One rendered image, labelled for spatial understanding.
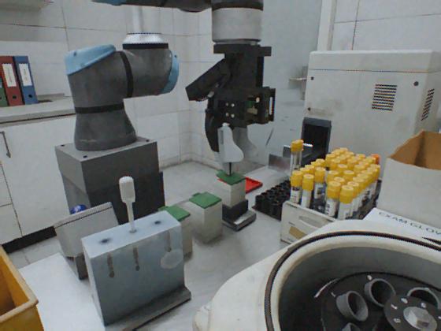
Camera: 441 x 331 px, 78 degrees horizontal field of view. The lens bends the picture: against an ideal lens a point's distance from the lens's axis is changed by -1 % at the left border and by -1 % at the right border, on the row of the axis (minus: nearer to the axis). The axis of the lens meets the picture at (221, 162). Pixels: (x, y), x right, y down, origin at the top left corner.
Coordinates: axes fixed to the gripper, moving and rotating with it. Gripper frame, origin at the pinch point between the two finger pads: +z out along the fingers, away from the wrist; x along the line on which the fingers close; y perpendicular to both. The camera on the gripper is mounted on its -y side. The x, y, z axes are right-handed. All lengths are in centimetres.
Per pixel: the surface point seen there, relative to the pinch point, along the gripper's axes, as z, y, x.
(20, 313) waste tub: 0.1, 10.3, -33.5
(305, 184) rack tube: -0.7, 14.9, 1.4
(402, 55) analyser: -18.8, 15.5, 38.2
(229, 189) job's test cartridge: 3.0, 2.8, -2.0
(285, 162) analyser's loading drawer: 5.1, -0.7, 21.2
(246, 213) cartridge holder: 8.5, 4.1, 1.0
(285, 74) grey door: -7, -93, 164
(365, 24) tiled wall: -39, -39, 170
